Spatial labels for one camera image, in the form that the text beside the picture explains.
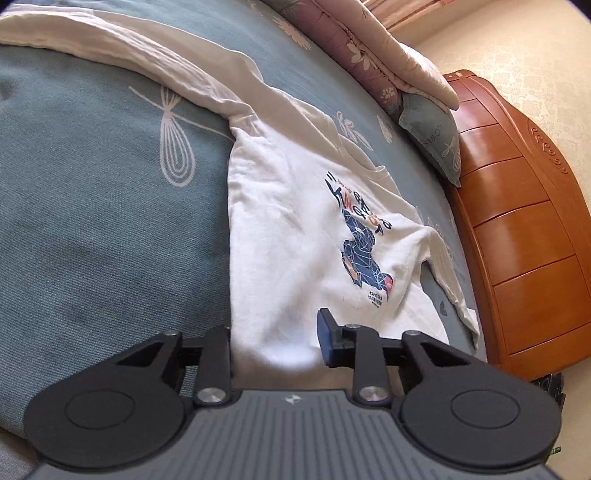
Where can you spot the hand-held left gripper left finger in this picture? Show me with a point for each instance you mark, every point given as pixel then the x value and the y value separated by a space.
pixel 214 355

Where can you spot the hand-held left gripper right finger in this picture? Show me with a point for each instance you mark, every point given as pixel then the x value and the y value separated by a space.
pixel 328 339

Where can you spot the white printed long-sleeve shirt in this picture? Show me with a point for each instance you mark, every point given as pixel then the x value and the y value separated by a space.
pixel 286 230

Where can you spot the blue floral bed sheet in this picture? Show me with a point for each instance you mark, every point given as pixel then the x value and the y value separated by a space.
pixel 92 207

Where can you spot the grey cloth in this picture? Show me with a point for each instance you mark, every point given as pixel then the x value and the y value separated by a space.
pixel 14 457

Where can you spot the wooden headboard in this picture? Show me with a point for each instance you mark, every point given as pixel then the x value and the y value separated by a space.
pixel 521 221

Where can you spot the grey-green pillow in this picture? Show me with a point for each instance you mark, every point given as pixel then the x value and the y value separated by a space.
pixel 434 134

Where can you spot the folded pink floral quilt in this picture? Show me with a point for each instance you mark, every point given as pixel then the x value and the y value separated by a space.
pixel 369 60

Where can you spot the pink curtain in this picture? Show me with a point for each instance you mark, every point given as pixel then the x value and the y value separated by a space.
pixel 392 14

